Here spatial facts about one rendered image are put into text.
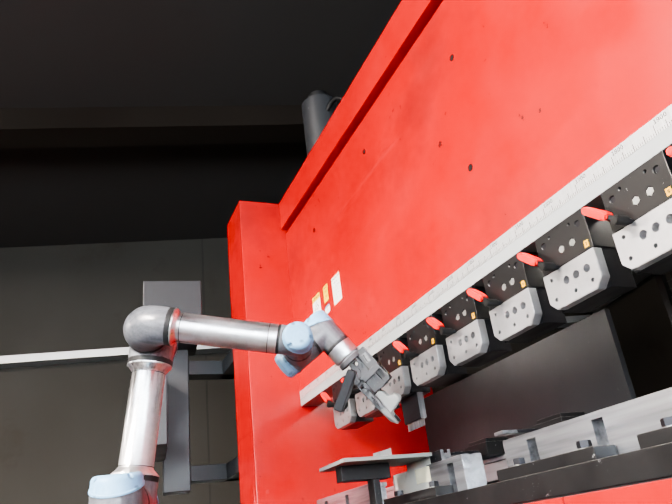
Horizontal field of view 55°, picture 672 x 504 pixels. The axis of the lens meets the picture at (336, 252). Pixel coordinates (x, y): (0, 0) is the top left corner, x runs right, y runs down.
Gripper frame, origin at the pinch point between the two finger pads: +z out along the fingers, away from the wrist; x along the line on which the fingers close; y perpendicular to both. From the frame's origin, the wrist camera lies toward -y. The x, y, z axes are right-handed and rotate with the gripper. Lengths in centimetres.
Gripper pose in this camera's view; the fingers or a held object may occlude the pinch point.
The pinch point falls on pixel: (393, 420)
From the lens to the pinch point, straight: 176.9
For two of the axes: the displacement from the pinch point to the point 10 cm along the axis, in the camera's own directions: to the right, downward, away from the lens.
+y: 7.3, -6.9, -0.1
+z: 6.7, 7.1, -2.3
